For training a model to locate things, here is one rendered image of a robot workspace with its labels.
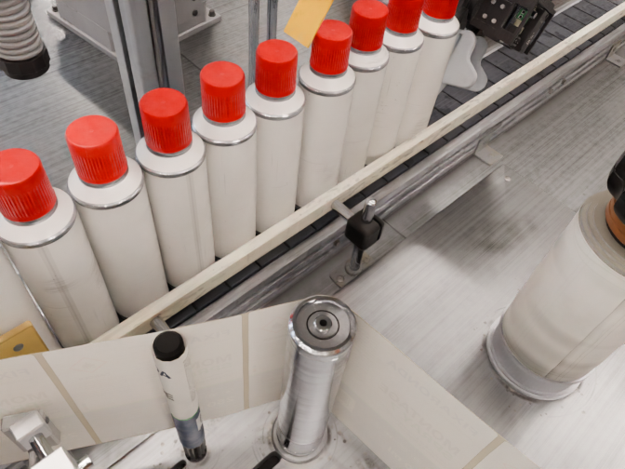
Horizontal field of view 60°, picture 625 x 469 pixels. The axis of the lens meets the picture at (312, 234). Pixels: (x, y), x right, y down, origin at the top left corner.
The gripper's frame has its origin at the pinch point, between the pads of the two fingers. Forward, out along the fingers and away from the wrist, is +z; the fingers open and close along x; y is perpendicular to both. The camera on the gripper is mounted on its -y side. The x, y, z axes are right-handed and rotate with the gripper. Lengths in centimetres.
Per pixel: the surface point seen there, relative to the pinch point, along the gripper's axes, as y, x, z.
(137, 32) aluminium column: -11.8, -32.6, 4.5
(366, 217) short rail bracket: 9.2, -17.6, 10.6
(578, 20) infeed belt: -0.5, 40.3, -16.8
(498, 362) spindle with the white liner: 26.7, -15.4, 14.3
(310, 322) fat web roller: 18.9, -40.1, 7.9
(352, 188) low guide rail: 4.5, -13.7, 10.7
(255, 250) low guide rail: 4.5, -25.5, 17.2
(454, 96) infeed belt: -0.5, 10.4, 0.3
